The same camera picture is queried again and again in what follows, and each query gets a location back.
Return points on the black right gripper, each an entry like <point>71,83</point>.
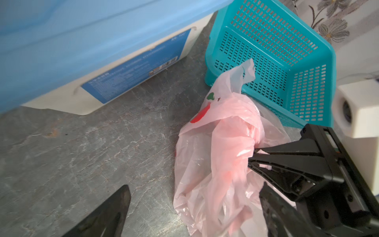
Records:
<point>334,196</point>

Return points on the pink printed plastic bag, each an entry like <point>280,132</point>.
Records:
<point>216,193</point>

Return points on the teal plastic basket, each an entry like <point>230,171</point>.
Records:
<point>295,68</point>

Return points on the white box blue lid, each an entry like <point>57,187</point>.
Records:
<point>77,56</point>

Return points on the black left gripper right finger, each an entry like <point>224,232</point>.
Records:
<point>283,220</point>

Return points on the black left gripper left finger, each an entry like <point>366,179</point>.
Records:
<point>108,219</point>

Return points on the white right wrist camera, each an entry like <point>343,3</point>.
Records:
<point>356,111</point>

